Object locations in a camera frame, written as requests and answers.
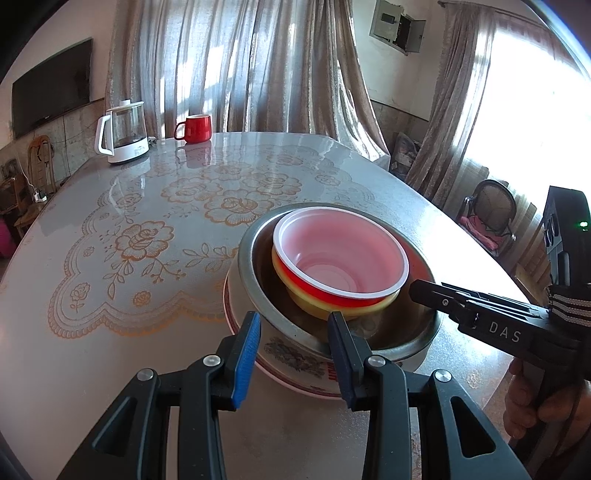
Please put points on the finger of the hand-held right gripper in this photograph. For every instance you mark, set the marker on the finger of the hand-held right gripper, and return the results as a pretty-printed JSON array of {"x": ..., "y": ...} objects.
[{"x": 438, "y": 297}]

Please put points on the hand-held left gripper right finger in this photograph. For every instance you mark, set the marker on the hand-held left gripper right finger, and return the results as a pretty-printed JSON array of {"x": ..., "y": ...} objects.
[{"x": 339, "y": 355}]

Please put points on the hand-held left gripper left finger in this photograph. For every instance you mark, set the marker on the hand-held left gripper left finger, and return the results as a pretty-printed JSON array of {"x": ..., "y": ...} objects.
[{"x": 244, "y": 360}]

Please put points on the yellow plastic bowl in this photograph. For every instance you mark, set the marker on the yellow plastic bowl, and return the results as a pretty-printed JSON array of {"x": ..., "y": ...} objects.
[{"x": 318, "y": 309}]

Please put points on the stainless steel bowl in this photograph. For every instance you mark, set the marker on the stainless steel bowl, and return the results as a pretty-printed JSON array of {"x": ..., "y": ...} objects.
[{"x": 406, "y": 337}]

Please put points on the red plastic bowl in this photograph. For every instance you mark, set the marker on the red plastic bowl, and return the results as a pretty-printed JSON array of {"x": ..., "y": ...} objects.
[{"x": 341, "y": 249}]

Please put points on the person's right hand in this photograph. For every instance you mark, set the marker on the person's right hand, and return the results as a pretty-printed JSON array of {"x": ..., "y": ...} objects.
[{"x": 519, "y": 406}]

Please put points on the round-backed dark chair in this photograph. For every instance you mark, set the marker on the round-backed dark chair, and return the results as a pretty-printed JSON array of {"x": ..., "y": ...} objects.
[{"x": 494, "y": 203}]

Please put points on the pile of bags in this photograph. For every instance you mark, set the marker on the pile of bags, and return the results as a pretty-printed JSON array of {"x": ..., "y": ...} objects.
[{"x": 406, "y": 154}]

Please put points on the beige side window curtain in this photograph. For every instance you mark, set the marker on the beige side window curtain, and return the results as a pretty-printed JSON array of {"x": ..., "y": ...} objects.
[{"x": 452, "y": 115}]

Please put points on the red mug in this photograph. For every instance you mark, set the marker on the red mug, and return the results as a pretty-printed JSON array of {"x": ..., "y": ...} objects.
[{"x": 196, "y": 129}]

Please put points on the white glass electric kettle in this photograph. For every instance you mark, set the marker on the white glass electric kettle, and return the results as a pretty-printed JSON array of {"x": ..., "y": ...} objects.
[{"x": 124, "y": 147}]

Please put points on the white power strip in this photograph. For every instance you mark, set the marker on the white power strip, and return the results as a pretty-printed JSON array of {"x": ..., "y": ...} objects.
[{"x": 40, "y": 197}]

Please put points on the pink bag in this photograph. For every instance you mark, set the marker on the pink bag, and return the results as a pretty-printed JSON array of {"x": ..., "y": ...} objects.
[{"x": 4, "y": 237}]

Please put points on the wooden chair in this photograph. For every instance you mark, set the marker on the wooden chair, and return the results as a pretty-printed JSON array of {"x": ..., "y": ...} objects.
[{"x": 41, "y": 161}]

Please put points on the black speaker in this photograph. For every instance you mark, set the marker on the black speaker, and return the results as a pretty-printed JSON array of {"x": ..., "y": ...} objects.
[{"x": 9, "y": 194}]

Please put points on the sheer beige window curtain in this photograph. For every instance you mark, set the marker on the sheer beige window curtain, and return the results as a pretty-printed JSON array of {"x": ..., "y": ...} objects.
[{"x": 254, "y": 60}]

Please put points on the wall electrical box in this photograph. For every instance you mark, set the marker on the wall electrical box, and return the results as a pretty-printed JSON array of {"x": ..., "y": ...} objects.
[{"x": 392, "y": 23}]

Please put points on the black wall television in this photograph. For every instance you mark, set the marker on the black wall television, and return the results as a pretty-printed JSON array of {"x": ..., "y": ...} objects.
[{"x": 51, "y": 87}]

